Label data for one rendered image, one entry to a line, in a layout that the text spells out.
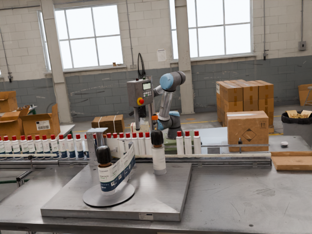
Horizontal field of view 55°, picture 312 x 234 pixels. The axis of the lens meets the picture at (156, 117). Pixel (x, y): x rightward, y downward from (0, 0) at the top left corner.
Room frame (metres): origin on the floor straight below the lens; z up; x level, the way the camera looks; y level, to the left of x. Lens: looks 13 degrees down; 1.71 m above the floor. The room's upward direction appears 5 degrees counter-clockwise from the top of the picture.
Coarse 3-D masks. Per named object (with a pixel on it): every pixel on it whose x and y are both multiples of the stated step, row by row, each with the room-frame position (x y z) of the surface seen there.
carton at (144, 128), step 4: (132, 124) 2.75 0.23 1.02; (140, 124) 2.73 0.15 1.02; (144, 124) 2.71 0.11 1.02; (148, 124) 2.80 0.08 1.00; (132, 128) 2.71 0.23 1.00; (140, 128) 2.71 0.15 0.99; (144, 128) 2.70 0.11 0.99; (148, 128) 2.76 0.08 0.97; (132, 132) 2.71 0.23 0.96; (136, 132) 2.71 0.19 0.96; (144, 132) 2.70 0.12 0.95
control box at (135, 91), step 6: (132, 84) 2.24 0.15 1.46; (138, 84) 2.24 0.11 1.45; (132, 90) 2.24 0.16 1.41; (138, 90) 2.24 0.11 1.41; (144, 90) 2.28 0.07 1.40; (150, 90) 2.32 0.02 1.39; (132, 96) 2.25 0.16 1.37; (138, 96) 2.24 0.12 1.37; (150, 96) 2.32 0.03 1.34; (132, 102) 2.26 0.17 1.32; (138, 102) 2.23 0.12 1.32; (144, 102) 2.27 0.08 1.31; (150, 102) 2.31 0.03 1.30
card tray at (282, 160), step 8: (272, 152) 2.14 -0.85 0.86; (280, 152) 2.12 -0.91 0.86; (288, 152) 2.11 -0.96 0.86; (296, 152) 2.10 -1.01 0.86; (304, 152) 2.09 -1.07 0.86; (272, 160) 2.06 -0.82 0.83; (280, 160) 2.04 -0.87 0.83; (288, 160) 2.03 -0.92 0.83; (296, 160) 2.02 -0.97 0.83; (304, 160) 2.01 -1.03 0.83; (280, 168) 1.89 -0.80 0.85; (288, 168) 1.87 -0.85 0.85; (296, 168) 1.86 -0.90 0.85; (304, 168) 1.85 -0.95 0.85
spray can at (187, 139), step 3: (186, 132) 2.14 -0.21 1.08; (186, 135) 2.14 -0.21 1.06; (189, 135) 2.15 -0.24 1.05; (186, 138) 2.13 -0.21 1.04; (189, 138) 2.13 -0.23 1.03; (186, 141) 2.13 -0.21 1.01; (189, 141) 2.13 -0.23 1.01; (186, 144) 2.13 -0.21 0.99; (189, 144) 2.13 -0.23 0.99; (186, 147) 2.13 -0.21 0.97; (189, 147) 2.13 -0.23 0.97; (186, 150) 2.14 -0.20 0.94; (189, 150) 2.13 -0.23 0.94; (186, 153) 2.14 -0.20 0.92; (189, 153) 2.13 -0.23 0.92
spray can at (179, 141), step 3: (177, 132) 2.15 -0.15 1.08; (180, 132) 2.15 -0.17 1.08; (177, 135) 2.16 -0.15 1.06; (180, 135) 2.15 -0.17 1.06; (177, 138) 2.15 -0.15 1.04; (180, 138) 2.14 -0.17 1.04; (177, 141) 2.15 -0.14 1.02; (180, 141) 2.14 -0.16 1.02; (177, 144) 2.15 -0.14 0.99; (180, 144) 2.14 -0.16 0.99; (177, 147) 2.15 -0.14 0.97; (180, 147) 2.14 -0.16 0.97; (183, 147) 2.16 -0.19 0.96; (177, 150) 2.15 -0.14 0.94; (180, 150) 2.14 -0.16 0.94; (183, 150) 2.15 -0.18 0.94; (177, 153) 2.16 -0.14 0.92; (180, 153) 2.14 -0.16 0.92; (183, 153) 2.15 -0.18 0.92
